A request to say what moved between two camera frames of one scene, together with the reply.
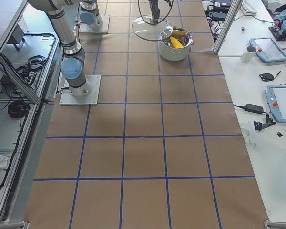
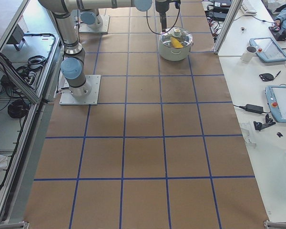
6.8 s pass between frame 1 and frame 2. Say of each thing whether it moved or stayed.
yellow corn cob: stayed
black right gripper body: moved
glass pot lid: moved
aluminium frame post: stayed
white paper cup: stayed
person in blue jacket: stayed
